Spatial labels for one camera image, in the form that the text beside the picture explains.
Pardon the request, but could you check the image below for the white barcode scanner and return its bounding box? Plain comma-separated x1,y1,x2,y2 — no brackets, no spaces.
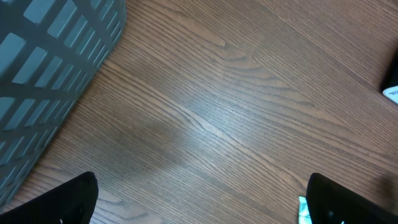
381,52,398,104

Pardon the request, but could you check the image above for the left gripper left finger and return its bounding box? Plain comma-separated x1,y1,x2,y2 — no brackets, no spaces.
1,172,99,224

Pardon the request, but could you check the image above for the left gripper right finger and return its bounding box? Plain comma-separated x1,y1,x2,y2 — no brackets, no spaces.
306,173,397,224

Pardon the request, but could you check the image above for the teal snack pouch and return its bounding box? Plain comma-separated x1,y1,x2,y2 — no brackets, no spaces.
298,196,312,224

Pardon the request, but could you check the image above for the grey plastic mesh basket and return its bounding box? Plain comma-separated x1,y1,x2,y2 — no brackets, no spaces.
1,0,126,206

